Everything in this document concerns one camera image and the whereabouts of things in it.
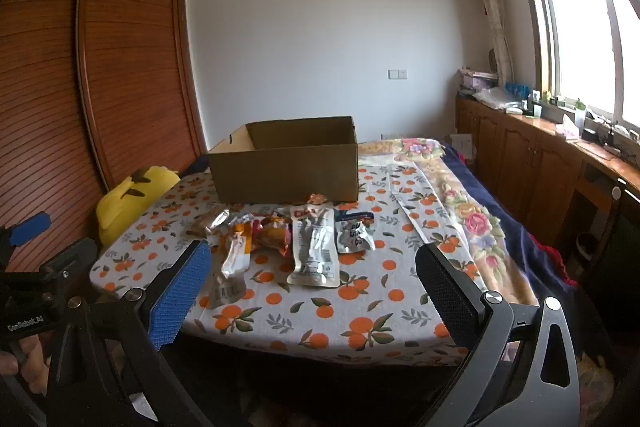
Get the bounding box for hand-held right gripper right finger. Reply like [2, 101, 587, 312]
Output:
[414, 243, 582, 427]

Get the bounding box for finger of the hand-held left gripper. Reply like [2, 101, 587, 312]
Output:
[0, 212, 52, 268]
[39, 237, 99, 280]

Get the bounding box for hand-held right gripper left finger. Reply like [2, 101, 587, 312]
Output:
[47, 239, 213, 427]

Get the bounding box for grey white snack packet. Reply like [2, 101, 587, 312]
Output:
[207, 271, 247, 310]

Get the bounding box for small silver snack packet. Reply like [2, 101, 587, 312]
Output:
[334, 213, 377, 256]

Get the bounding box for clear bread packet pink edges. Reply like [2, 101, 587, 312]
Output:
[250, 213, 294, 258]

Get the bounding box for white packet with red label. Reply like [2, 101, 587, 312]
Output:
[286, 203, 340, 289]

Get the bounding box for brown cardboard box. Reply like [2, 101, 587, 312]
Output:
[206, 116, 360, 206]

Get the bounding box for person's left hand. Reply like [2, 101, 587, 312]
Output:
[0, 334, 52, 398]

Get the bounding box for silver and orange snack packet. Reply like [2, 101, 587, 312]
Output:
[220, 219, 255, 279]

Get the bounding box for brown shiny snack packet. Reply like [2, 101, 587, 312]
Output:
[186, 206, 232, 239]

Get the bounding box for yellow plush toy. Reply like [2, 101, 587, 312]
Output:
[96, 165, 181, 248]

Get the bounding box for floral blanket with navy border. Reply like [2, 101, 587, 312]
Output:
[357, 137, 578, 308]

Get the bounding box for orange print bedsheet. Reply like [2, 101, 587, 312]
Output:
[90, 152, 501, 368]

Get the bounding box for white paper bag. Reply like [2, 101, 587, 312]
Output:
[450, 134, 474, 164]

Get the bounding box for long wooden cabinet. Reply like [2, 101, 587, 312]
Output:
[455, 92, 640, 268]

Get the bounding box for wooden slatted wardrobe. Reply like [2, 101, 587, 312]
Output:
[0, 0, 208, 273]

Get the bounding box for clear plastic bags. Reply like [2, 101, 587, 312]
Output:
[474, 87, 522, 110]

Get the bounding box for tissue pack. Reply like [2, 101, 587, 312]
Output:
[555, 114, 582, 141]

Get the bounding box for pink storage box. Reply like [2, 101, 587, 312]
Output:
[460, 67, 501, 94]

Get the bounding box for patterned curtain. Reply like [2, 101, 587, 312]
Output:
[460, 0, 516, 80]

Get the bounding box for window with wooden frame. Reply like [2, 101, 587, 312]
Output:
[505, 0, 640, 132]

